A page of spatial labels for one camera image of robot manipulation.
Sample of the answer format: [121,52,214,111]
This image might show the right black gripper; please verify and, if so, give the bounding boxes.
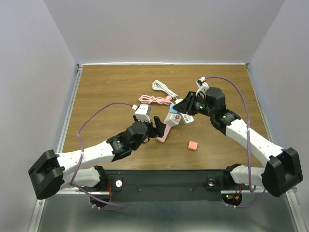
[172,91,214,117]

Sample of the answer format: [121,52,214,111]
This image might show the pink power strip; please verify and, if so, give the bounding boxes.
[155,124,171,143]

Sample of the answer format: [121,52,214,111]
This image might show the blue usb charger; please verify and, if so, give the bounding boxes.
[169,104,179,114]

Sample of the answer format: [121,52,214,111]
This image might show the white cube socket adapter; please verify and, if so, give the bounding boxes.
[164,112,181,127]

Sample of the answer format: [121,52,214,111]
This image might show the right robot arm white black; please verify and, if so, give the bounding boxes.
[173,87,303,197]

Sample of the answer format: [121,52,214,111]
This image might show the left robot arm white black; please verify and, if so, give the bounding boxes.
[28,116,166,200]

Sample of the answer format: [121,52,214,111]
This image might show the white power strip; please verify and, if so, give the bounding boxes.
[177,112,194,126]

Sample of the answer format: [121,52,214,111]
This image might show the pink usb charger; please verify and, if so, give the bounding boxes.
[188,141,199,152]

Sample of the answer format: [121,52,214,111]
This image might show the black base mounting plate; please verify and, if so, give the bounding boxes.
[79,170,256,203]

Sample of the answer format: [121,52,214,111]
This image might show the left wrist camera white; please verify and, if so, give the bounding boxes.
[132,104,151,123]

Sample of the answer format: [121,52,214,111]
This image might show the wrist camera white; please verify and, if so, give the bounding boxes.
[196,77,209,98]
[132,104,151,123]

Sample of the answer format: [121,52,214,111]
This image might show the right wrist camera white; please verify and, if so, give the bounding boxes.
[196,77,209,98]

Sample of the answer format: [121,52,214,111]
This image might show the pink power cord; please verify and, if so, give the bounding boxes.
[138,94,177,107]

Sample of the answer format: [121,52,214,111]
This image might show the white power cord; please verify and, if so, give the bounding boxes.
[151,80,180,100]

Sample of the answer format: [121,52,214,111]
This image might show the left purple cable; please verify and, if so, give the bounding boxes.
[70,101,136,211]

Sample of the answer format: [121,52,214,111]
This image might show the aluminium frame rail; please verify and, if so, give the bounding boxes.
[56,188,83,194]

